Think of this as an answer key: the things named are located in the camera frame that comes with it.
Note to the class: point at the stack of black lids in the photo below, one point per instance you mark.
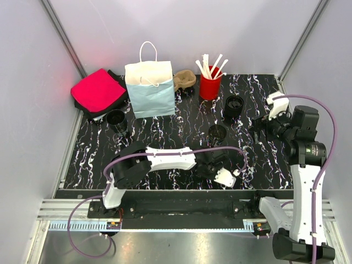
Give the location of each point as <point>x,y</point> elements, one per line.
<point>233,106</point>

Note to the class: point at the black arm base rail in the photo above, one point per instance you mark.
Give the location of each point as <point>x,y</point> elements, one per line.
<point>176,209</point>

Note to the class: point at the brown pulp cup carrier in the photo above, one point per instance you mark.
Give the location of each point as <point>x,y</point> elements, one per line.
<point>184,79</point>

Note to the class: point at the light blue paper bag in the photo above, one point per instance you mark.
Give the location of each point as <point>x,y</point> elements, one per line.
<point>150,87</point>

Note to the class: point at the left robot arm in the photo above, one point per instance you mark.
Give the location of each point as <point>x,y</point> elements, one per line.
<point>133,163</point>

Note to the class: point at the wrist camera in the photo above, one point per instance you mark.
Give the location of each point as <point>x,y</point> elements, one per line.
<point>226,177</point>
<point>278,105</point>

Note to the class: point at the black coffee cup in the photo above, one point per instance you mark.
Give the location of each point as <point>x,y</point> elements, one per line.
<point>216,135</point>
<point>117,122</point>

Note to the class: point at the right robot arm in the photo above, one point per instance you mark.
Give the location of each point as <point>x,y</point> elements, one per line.
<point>299,238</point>

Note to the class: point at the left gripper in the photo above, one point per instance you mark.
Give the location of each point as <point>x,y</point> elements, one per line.
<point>218,167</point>

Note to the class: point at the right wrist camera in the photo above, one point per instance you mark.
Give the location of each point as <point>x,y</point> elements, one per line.
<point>278,105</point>

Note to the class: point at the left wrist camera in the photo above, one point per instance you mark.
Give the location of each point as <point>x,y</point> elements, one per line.
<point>226,177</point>

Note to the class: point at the red and black cloth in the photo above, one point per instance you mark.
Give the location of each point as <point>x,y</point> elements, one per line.
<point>99,93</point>

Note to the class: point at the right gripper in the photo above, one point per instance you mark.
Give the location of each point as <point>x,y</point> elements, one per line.
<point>260,123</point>

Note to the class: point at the red straw cup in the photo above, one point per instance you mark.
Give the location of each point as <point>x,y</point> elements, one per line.
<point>209,88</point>

